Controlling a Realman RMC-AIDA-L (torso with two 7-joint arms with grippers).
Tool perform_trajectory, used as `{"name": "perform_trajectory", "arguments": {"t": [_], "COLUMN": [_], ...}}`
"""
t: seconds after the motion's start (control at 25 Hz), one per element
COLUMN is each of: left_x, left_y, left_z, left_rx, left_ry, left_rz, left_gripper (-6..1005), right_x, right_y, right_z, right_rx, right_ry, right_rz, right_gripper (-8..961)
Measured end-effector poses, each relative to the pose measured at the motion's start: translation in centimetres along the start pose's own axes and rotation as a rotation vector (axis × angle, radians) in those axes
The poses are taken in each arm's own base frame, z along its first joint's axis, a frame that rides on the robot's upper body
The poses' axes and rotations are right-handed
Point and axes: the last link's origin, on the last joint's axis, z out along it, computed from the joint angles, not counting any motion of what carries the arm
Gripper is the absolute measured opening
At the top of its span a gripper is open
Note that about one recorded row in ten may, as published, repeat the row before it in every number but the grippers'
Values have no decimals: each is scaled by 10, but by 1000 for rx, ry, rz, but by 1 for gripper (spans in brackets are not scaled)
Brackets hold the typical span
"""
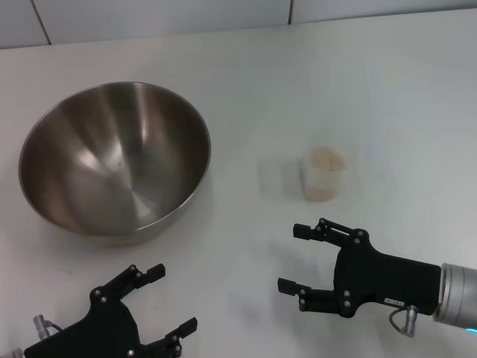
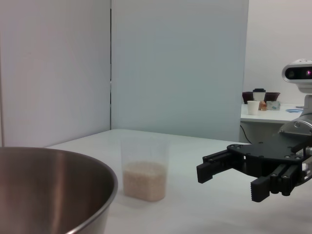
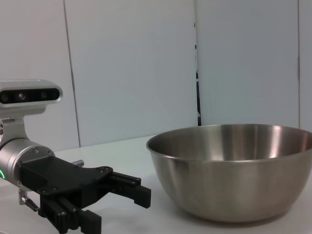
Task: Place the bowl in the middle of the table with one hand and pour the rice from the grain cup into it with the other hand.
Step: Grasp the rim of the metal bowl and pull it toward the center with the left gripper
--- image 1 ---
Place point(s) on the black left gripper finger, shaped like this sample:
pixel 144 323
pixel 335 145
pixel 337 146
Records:
pixel 130 279
pixel 167 339

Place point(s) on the stainless steel mixing bowl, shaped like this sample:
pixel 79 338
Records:
pixel 112 160

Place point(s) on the clear plastic cup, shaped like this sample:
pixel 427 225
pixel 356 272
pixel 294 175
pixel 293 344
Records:
pixel 308 179

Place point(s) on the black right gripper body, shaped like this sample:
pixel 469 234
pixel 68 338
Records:
pixel 384 276

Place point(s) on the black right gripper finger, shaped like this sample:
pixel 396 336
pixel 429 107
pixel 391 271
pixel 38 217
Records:
pixel 328 233
pixel 316 298

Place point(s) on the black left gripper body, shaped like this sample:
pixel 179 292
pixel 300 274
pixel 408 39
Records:
pixel 100 332

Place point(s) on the white rice grains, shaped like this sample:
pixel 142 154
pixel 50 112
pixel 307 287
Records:
pixel 328 158

